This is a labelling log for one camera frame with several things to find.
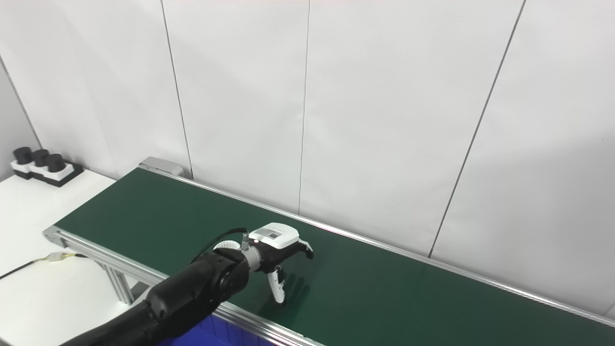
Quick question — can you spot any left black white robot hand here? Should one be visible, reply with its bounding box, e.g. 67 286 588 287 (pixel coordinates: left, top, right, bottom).
248 222 315 305

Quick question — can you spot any blue bin with white rings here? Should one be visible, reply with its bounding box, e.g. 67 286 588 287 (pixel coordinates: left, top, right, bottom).
158 315 272 346

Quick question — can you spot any green conveyor belt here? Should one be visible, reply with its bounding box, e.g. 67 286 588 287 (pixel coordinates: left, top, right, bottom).
54 167 615 346
42 156 615 346

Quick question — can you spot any grey conveyor end housing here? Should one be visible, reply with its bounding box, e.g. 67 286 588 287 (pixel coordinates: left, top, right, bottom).
139 156 185 178

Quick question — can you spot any aluminium conveyor leg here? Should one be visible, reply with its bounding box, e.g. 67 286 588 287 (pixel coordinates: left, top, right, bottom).
102 263 146 306

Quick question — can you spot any black cylinder on white base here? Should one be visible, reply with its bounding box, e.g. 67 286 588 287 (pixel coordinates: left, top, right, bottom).
29 148 50 182
11 147 33 180
42 153 85 188

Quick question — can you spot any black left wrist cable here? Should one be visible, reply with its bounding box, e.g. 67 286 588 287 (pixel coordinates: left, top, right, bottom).
191 227 251 264

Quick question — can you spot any black cable with white connector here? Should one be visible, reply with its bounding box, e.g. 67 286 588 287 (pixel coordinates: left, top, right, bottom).
0 250 90 281

